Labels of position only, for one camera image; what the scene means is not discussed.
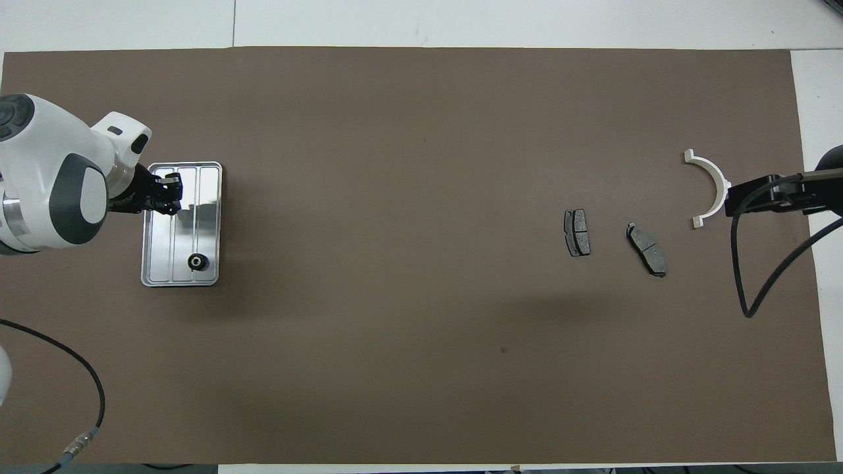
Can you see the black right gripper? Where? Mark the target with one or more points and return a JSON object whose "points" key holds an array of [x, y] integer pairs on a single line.
{"points": [[831, 191]]}

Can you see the silver metal tray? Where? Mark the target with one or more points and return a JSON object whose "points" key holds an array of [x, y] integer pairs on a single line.
{"points": [[161, 257]]}

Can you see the large black bearing gear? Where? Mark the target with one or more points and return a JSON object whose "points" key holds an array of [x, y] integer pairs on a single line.
{"points": [[197, 262]]}

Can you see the dark rectangular brake pad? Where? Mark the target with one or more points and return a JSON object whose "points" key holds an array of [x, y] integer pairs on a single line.
{"points": [[577, 234]]}

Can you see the dark curved brake pad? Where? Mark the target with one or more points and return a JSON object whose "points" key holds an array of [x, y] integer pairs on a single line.
{"points": [[647, 249]]}

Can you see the white curved plastic bracket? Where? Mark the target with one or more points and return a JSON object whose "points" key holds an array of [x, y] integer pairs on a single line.
{"points": [[718, 181]]}

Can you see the brown table mat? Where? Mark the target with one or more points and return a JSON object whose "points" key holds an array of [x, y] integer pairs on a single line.
{"points": [[395, 131]]}

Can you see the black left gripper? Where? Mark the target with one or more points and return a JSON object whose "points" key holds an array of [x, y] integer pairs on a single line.
{"points": [[135, 194]]}

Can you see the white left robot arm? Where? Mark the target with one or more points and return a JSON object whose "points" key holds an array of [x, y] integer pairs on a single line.
{"points": [[46, 171]]}

